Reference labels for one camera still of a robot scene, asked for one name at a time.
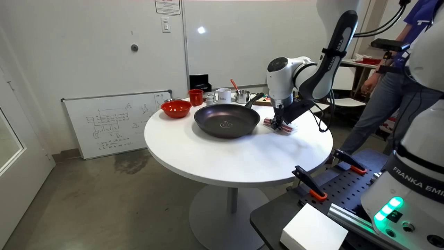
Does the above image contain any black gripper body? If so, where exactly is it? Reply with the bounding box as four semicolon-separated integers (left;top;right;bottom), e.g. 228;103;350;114
275;102;302;126

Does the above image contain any white towel with red stripe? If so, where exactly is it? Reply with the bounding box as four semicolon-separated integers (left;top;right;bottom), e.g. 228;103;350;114
262;117;295;137

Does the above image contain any black frying pan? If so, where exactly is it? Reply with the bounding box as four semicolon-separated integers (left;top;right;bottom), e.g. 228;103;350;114
193;92;266;139

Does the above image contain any person hand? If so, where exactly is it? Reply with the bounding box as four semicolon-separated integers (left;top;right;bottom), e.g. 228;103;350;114
359;73;382;98

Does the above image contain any wooden busy board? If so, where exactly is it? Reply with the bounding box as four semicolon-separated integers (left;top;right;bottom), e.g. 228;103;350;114
251;95;277;108

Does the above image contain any metal cup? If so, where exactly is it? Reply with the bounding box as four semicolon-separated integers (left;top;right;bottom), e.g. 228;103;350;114
234;89;252;106

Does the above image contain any white chair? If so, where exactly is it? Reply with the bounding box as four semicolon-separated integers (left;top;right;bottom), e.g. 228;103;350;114
323;64;368;112

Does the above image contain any background table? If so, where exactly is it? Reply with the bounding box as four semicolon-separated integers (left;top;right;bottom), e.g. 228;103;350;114
339;58;391;73

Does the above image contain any red cup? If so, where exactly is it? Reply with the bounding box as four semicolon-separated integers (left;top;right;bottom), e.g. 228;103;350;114
187;88;205;108

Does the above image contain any black robot bench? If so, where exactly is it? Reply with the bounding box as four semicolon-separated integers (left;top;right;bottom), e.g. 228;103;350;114
248;148;444;250

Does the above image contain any person in blue clothes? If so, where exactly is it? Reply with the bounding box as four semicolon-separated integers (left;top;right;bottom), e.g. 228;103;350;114
339;0;444;159

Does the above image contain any red tray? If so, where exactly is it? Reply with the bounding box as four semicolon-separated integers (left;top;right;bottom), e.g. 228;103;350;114
359;56;383;67

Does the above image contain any red bowl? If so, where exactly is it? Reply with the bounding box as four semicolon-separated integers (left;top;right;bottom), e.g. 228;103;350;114
160;99;193;120

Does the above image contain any white box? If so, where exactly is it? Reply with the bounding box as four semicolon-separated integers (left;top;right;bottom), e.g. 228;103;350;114
279;202;350;250

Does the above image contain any black flat device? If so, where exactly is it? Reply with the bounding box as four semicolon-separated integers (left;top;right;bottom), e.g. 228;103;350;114
369;38;404;55

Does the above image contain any leaning whiteboard with drawings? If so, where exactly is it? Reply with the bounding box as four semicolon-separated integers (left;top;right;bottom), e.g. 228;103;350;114
61;89;173;162

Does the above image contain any white door with window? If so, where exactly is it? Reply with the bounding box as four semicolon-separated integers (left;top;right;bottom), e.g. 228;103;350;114
0;69;57;250

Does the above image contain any red handled utensil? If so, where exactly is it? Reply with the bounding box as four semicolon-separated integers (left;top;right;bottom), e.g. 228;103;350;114
229;78;241;98

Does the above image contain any black clamp with orange handle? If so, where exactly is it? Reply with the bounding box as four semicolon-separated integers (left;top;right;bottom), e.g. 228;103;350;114
333;148;369;177
291;164;330;203

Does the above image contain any large glossy wall board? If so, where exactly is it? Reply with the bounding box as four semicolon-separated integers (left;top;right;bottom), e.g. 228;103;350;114
182;0;336;91

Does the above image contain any white table pedestal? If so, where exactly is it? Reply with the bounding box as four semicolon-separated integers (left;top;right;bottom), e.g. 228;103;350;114
187;185;272;250

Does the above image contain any silver aluminium rail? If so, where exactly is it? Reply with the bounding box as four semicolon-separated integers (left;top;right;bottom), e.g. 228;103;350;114
326;202;386;239

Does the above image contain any white light switch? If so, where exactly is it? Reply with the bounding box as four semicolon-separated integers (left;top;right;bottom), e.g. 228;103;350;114
160;17;173;35

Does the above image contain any paper wall sign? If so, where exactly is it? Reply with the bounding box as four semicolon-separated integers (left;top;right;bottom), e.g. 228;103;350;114
153;0;182;17

